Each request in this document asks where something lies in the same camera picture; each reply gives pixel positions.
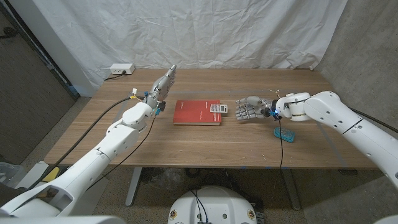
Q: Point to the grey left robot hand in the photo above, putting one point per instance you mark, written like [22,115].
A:
[161,88]

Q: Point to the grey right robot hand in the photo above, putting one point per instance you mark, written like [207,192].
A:
[253,108]

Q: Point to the white calculator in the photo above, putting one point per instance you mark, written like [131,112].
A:
[219,108]

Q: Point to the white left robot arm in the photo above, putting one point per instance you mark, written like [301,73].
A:
[99,158]

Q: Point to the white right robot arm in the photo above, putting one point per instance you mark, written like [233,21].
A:
[342,121]

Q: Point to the red book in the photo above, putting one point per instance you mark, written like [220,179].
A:
[192,113]

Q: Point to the teal perforated oval object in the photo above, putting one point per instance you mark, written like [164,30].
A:
[284,134]

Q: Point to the white power strip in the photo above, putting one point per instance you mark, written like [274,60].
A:
[122,68]

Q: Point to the white backdrop cloth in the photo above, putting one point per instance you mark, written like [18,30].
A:
[192,34]

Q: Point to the grey table leg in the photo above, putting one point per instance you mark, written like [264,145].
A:
[133,186]
[292,189]

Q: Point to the clear plastic bag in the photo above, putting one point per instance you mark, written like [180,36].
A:
[166,179]

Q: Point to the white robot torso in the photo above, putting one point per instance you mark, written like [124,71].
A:
[211,207]

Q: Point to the yellow and black floor object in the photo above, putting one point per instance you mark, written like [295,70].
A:
[51,174]

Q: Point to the clear plastic bin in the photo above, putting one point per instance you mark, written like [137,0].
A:
[9,174]

